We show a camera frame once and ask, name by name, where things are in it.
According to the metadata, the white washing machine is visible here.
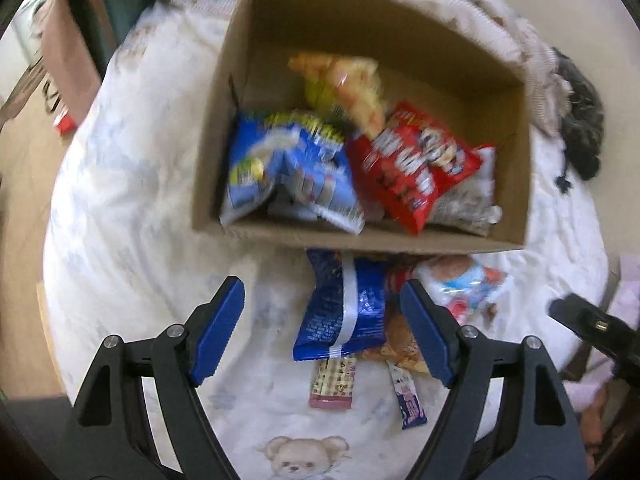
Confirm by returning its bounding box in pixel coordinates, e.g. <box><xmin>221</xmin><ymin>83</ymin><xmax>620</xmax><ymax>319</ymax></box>
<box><xmin>10</xmin><ymin>0</ymin><xmax>58</xmax><ymax>61</ymax></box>

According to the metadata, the black knitted item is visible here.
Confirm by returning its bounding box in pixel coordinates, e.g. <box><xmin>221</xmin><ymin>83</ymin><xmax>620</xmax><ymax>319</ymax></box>
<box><xmin>552</xmin><ymin>125</ymin><xmax>606</xmax><ymax>193</ymax></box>

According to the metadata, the checked bear-print duvet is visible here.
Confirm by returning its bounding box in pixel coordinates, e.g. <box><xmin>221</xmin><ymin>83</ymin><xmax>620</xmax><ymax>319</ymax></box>
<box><xmin>385</xmin><ymin>0</ymin><xmax>566</xmax><ymax>136</ymax></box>

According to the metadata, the brown snack packet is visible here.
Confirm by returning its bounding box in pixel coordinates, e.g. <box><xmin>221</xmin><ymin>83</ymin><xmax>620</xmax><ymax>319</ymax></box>
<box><xmin>362</xmin><ymin>310</ymin><xmax>431</xmax><ymax>376</ymax></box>

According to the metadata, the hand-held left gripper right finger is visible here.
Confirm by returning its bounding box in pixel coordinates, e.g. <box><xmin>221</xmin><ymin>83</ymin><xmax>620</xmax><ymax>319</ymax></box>
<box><xmin>399</xmin><ymin>279</ymin><xmax>588</xmax><ymax>480</ymax></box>

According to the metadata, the small blue pink stick packet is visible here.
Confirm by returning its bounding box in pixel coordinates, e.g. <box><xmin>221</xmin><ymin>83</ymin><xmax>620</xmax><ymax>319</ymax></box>
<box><xmin>386</xmin><ymin>360</ymin><xmax>428</xmax><ymax>430</ymax></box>

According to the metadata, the dark green chair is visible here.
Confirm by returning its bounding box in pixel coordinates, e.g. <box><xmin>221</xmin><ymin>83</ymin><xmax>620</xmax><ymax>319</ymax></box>
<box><xmin>65</xmin><ymin>0</ymin><xmax>156</xmax><ymax>68</ymax></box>

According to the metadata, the brown paper bag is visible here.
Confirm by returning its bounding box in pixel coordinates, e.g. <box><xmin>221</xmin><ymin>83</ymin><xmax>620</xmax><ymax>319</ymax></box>
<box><xmin>40</xmin><ymin>0</ymin><xmax>186</xmax><ymax>98</ymax></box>

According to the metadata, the dark blue snack packet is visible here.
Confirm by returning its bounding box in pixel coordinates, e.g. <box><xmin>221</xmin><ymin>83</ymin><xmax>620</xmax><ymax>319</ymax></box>
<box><xmin>292</xmin><ymin>249</ymin><xmax>391</xmax><ymax>361</ymax></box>

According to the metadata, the white red-edged snack packet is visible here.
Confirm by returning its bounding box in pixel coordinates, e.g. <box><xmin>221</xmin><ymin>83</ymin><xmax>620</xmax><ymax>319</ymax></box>
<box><xmin>427</xmin><ymin>145</ymin><xmax>503</xmax><ymax>238</ymax></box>

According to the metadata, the small red snack packet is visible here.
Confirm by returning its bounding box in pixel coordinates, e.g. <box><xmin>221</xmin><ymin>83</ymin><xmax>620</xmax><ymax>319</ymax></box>
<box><xmin>385</xmin><ymin>262</ymin><xmax>418</xmax><ymax>306</ymax></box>

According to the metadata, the plaid stick snack packet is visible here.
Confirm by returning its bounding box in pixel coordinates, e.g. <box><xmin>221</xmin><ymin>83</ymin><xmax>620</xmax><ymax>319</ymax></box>
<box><xmin>308</xmin><ymin>355</ymin><xmax>358</xmax><ymax>411</ymax></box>

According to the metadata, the camouflage cloth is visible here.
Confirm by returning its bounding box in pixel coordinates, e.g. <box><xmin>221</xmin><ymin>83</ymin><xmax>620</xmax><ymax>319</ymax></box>
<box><xmin>550</xmin><ymin>47</ymin><xmax>603</xmax><ymax>128</ymax></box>

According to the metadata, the white cartoon snack packet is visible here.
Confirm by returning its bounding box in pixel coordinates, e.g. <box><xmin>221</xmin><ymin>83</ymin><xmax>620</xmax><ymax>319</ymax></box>
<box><xmin>415</xmin><ymin>255</ymin><xmax>511</xmax><ymax>321</ymax></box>

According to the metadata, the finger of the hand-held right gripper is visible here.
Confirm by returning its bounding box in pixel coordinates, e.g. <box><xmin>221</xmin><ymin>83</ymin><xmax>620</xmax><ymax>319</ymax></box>
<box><xmin>547</xmin><ymin>294</ymin><xmax>640</xmax><ymax>381</ymax></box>

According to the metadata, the white printed bed sheet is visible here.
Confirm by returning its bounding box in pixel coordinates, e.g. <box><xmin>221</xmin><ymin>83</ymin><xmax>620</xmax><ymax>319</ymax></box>
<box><xmin>42</xmin><ymin>0</ymin><xmax>608</xmax><ymax>480</ymax></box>

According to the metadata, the brown cardboard box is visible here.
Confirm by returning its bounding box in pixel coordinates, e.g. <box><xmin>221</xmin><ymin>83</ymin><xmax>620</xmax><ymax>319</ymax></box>
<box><xmin>192</xmin><ymin>0</ymin><xmax>532</xmax><ymax>253</ymax></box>

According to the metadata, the yellow croissant snack packet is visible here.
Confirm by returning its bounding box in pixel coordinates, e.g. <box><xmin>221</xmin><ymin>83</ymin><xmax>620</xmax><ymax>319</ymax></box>
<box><xmin>287</xmin><ymin>51</ymin><xmax>388</xmax><ymax>141</ymax></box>

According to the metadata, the light blue yellow-edged snack packet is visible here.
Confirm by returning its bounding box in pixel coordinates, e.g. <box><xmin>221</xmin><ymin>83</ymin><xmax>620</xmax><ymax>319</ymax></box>
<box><xmin>219</xmin><ymin>110</ymin><xmax>366</xmax><ymax>235</ymax></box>

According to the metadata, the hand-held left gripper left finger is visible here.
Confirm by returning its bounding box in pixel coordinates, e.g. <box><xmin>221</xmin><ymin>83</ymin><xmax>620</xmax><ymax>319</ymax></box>
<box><xmin>55</xmin><ymin>276</ymin><xmax>246</xmax><ymax>480</ymax></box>

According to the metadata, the red item on floor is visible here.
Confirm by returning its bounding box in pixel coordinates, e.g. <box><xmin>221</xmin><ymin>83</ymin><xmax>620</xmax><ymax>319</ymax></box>
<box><xmin>54</xmin><ymin>110</ymin><xmax>79</xmax><ymax>137</ymax></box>

